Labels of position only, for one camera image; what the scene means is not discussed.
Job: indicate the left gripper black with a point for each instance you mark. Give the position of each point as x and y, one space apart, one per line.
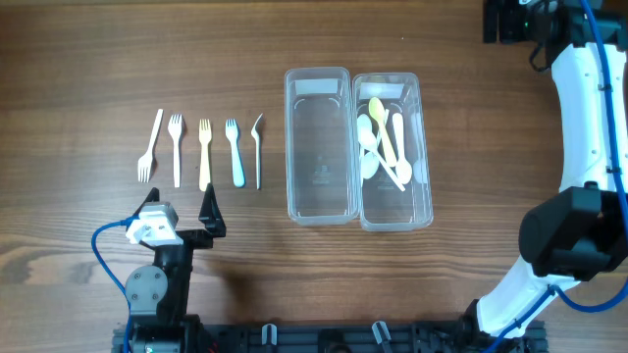
214 226

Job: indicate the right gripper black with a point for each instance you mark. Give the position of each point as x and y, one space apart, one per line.
508 30

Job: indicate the yellow plastic fork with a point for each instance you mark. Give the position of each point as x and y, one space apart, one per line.
205 137

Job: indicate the white plastic fork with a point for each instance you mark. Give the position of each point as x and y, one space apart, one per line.
175 129

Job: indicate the light blue spork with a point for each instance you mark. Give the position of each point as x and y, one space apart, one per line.
232 134

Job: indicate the yellow plastic spoon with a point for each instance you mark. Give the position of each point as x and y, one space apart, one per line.
378 113

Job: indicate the white wide-handled spoon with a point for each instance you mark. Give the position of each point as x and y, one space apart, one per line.
403 167

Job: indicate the white slim-handled spoon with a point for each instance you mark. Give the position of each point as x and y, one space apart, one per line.
374 163

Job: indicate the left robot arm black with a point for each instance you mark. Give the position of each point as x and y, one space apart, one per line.
158 294

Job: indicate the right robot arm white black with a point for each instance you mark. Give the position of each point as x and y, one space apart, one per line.
582 230

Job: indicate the left clear plastic container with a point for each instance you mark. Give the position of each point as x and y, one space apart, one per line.
321 147

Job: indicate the clear plastic container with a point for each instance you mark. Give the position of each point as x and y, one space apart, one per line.
321 147
383 207

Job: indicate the right clear plastic container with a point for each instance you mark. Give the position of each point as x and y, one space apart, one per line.
383 207

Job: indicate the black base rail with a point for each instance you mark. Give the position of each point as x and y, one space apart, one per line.
419 337

